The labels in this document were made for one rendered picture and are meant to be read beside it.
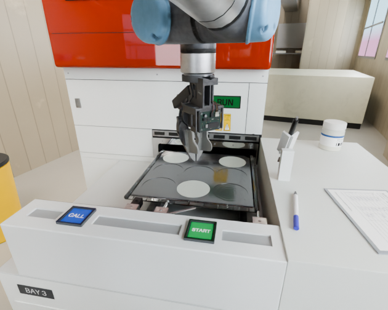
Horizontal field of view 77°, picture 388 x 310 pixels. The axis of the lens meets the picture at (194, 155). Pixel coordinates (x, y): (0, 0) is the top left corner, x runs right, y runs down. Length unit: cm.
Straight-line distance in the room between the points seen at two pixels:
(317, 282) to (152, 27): 49
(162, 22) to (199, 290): 47
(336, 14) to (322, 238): 710
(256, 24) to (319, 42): 705
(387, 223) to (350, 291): 17
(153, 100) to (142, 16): 61
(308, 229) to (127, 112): 81
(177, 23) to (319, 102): 474
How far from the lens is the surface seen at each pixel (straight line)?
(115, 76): 106
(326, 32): 742
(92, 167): 126
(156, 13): 41
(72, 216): 57
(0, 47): 321
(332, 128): 92
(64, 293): 68
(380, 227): 60
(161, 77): 99
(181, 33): 42
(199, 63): 52
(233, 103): 96
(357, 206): 64
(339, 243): 52
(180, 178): 79
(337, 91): 508
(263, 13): 35
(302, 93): 504
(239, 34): 37
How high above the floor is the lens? 128
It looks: 23 degrees down
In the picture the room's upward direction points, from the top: straight up
